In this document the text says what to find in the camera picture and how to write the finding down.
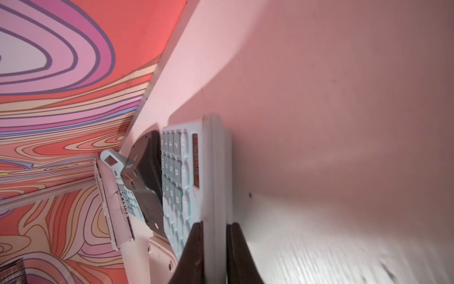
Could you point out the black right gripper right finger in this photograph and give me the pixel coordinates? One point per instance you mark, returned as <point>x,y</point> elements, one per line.
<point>241,268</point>

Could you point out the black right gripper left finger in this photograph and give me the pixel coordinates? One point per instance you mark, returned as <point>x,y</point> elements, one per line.
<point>190,269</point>

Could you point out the teal calculator with display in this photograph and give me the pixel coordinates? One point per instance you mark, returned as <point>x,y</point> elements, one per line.
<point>196,174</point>

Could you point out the teal calculator at back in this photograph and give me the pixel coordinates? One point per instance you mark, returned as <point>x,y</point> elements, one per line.
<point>116,162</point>

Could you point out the design weekly magazine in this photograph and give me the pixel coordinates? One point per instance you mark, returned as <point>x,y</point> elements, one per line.
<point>113,205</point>

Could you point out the black wire side basket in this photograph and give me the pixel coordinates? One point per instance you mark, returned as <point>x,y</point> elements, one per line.
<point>14,273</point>

